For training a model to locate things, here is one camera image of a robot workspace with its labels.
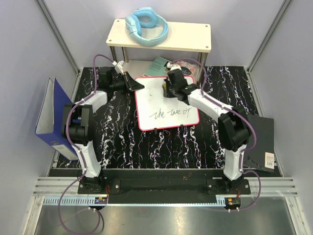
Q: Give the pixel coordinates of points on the grey slotted cable duct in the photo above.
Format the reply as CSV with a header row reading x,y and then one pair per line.
x,y
75,201

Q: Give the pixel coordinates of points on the teal paperback book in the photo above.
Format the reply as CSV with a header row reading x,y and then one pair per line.
x,y
157,68

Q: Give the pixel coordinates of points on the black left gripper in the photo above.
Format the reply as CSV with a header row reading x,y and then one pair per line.
x,y
131,84

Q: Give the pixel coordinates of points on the blue ring binder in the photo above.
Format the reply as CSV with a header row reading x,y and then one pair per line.
x,y
49,123

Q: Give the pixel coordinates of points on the light blue headphones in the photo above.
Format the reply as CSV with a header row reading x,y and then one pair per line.
x,y
146,17

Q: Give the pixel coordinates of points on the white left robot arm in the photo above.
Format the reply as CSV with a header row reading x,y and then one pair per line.
x,y
78,123

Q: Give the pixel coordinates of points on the pink framed whiteboard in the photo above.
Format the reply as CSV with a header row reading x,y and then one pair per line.
x,y
154,111

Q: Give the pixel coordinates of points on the Little Women floral book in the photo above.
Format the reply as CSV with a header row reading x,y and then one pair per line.
x,y
188,68

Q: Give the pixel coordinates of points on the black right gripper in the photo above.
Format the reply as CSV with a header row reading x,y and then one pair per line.
x,y
169,95

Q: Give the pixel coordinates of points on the yellow whiteboard eraser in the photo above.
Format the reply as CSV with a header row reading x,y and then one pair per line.
x,y
166,91

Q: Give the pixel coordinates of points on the white two-tier shelf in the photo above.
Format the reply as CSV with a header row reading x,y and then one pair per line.
x,y
186,37

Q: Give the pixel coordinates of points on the black notebook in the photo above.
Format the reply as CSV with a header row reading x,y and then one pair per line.
x,y
261,157

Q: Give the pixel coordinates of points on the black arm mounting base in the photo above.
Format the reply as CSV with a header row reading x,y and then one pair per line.
x,y
164,186

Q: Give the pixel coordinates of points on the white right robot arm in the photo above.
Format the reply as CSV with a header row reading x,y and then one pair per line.
x,y
235,133

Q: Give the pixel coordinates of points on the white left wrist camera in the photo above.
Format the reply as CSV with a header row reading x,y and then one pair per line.
x,y
118,66

